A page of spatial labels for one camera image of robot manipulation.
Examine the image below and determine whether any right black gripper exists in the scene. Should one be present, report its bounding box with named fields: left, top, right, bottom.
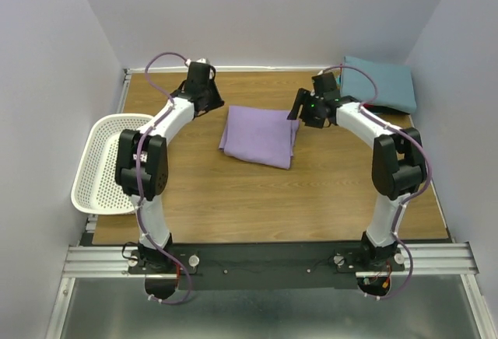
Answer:
left=286, top=88, right=324, bottom=129

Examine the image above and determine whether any purple t shirt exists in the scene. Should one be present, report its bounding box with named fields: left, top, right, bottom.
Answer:
left=219, top=106, right=300, bottom=170

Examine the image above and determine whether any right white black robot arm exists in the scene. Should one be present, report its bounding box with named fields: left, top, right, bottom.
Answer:
left=287, top=72, right=430, bottom=271

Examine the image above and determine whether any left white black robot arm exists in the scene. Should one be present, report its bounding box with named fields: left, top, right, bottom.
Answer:
left=115, top=58, right=224, bottom=273

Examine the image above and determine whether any folded teal t shirt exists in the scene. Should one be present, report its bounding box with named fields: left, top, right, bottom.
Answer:
left=341, top=56, right=417, bottom=114

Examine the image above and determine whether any white perforated plastic basket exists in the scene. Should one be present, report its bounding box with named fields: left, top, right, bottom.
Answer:
left=71, top=114, right=152, bottom=215

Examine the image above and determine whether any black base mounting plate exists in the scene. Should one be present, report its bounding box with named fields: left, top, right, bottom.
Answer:
left=121, top=241, right=405, bottom=297

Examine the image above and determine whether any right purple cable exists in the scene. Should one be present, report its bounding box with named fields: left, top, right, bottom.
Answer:
left=321, top=65, right=435, bottom=246

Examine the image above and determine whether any aluminium extrusion rail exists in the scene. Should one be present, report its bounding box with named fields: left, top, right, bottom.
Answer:
left=62, top=243, right=479, bottom=278

